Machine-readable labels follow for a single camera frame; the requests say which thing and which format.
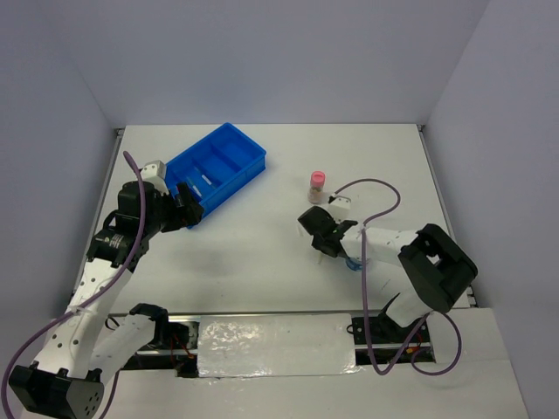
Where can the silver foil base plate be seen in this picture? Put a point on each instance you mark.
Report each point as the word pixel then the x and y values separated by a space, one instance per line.
pixel 275 346

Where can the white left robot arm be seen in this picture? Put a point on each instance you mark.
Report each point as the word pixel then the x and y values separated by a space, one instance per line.
pixel 68 377

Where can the blue compartment tray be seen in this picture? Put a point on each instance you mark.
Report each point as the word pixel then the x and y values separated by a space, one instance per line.
pixel 227 156

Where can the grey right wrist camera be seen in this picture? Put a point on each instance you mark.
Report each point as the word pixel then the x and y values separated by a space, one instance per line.
pixel 339 207

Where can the blue paint jar right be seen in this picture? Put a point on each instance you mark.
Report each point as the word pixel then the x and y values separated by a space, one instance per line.
pixel 355 264

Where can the pink lidded small bottle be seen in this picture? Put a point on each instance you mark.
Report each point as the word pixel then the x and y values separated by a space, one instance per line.
pixel 316 184

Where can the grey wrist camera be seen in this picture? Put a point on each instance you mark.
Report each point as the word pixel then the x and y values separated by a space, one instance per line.
pixel 339 207
pixel 154 172

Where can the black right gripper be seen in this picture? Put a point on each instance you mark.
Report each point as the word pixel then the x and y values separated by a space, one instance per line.
pixel 315 243

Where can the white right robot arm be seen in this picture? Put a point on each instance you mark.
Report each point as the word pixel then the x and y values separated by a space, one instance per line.
pixel 438 270

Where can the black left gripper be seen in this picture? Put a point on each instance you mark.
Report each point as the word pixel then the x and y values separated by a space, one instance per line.
pixel 187 215

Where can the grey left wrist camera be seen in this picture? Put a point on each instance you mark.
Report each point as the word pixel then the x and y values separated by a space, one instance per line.
pixel 154 172

